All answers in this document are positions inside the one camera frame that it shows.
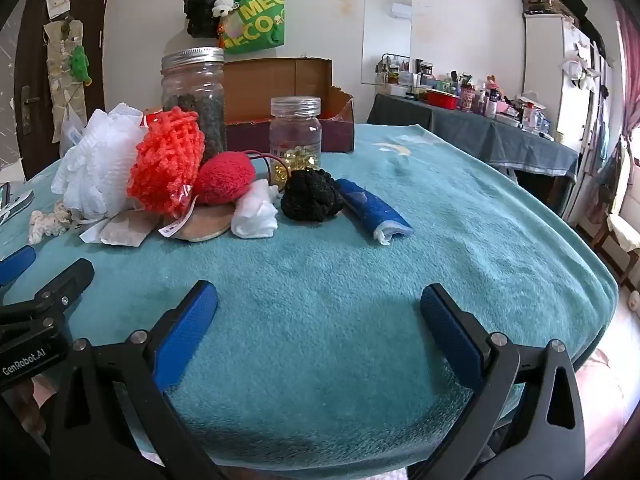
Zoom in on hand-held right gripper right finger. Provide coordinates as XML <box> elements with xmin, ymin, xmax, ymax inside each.
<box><xmin>407</xmin><ymin>283</ymin><xmax>586</xmax><ymax>480</ymax></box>

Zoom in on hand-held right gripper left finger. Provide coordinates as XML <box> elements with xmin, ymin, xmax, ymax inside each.
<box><xmin>50</xmin><ymin>280</ymin><xmax>226</xmax><ymax>480</ymax></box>

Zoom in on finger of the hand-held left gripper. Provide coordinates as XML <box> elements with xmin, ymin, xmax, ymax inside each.
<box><xmin>0</xmin><ymin>258</ymin><xmax>96</xmax><ymax>333</ymax></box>
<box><xmin>0</xmin><ymin>246</ymin><xmax>37</xmax><ymax>286</ymax></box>

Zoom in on white mesh bath sponge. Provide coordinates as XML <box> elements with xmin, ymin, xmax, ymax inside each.
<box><xmin>51</xmin><ymin>103</ymin><xmax>151</xmax><ymax>221</ymax></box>

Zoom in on orange mesh bath sponge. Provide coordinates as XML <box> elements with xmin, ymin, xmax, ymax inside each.
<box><xmin>126</xmin><ymin>106</ymin><xmax>206</xmax><ymax>216</ymax></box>

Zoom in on blue cloth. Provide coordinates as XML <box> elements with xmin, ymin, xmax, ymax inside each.
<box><xmin>336</xmin><ymin>178</ymin><xmax>415</xmax><ymax>246</ymax></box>

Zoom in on red knitted sponge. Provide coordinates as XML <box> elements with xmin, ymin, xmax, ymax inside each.
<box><xmin>192</xmin><ymin>151</ymin><xmax>256</xmax><ymax>206</ymax></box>

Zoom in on black fuzzy scrunchie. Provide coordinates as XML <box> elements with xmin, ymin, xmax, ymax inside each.
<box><xmin>280</xmin><ymin>168</ymin><xmax>346</xmax><ymax>223</ymax></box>

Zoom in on cardboard box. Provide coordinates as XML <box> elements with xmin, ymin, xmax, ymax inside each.
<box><xmin>222</xmin><ymin>56</ymin><xmax>357</xmax><ymax>155</ymax></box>

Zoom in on person's left hand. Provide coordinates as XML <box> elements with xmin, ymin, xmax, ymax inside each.
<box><xmin>2</xmin><ymin>377</ymin><xmax>56</xmax><ymax>441</ymax></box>

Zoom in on cream crochet piece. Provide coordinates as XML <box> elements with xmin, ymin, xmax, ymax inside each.
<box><xmin>27</xmin><ymin>200</ymin><xmax>73</xmax><ymax>246</ymax></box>

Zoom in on white paper packet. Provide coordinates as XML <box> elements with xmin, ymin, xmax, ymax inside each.
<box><xmin>79</xmin><ymin>207</ymin><xmax>161</xmax><ymax>248</ymax></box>

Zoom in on round cork coaster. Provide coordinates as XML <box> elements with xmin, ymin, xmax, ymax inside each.
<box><xmin>172</xmin><ymin>202</ymin><xmax>238</xmax><ymax>243</ymax></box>

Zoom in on teal fleece blanket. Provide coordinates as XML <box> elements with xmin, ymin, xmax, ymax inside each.
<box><xmin>0</xmin><ymin>122</ymin><xmax>621</xmax><ymax>466</ymax></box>

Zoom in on white crumpled cloth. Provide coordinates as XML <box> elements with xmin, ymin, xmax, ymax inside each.
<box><xmin>231</xmin><ymin>180</ymin><xmax>280</xmax><ymax>239</ymax></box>

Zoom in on clear plastic bag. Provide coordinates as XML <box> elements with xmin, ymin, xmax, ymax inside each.
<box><xmin>60</xmin><ymin>105</ymin><xmax>88</xmax><ymax>158</ymax></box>

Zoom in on beige hanging organiser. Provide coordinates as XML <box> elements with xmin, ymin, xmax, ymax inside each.
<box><xmin>42</xmin><ymin>17</ymin><xmax>93</xmax><ymax>126</ymax></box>

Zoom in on table with grey cloth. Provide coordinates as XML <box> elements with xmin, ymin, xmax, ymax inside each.
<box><xmin>366</xmin><ymin>92</ymin><xmax>578</xmax><ymax>178</ymax></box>

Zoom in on dark wooden door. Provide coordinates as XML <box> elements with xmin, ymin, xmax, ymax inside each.
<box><xmin>12</xmin><ymin>0</ymin><xmax>113</xmax><ymax>181</ymax></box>

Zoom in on green plush toy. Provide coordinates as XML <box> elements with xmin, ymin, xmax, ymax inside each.
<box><xmin>70</xmin><ymin>45</ymin><xmax>93</xmax><ymax>83</ymax></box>

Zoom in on large glass jar dried leaves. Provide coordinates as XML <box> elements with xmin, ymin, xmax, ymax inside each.
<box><xmin>161</xmin><ymin>47</ymin><xmax>228</xmax><ymax>161</ymax></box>

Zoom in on small jar gold capsules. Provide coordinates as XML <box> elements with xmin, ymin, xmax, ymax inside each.
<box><xmin>269</xmin><ymin>96</ymin><xmax>322</xmax><ymax>186</ymax></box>

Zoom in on red basin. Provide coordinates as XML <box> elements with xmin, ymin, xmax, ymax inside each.
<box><xmin>426</xmin><ymin>89</ymin><xmax>461</xmax><ymax>110</ymax></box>

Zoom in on row of cosmetic bottles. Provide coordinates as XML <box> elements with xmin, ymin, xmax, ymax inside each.
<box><xmin>375</xmin><ymin>52</ymin><xmax>556</xmax><ymax>136</ymax></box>

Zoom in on white wardrobe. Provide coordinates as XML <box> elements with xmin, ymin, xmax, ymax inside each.
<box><xmin>522</xmin><ymin>10</ymin><xmax>616</xmax><ymax>211</ymax></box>

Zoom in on black bag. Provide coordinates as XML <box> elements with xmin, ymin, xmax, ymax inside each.
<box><xmin>183</xmin><ymin>0</ymin><xmax>228</xmax><ymax>39</ymax></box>

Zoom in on green tote bag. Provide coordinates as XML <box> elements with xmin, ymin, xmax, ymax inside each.
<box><xmin>217</xmin><ymin>0</ymin><xmax>287</xmax><ymax>55</ymax></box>

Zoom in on door handle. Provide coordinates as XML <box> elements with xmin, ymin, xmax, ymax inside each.
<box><xmin>20</xmin><ymin>85</ymin><xmax>41</xmax><ymax>128</ymax></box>

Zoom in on grey starry wall cloth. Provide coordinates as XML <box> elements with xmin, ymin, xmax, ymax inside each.
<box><xmin>0</xmin><ymin>25</ymin><xmax>18</xmax><ymax>126</ymax></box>

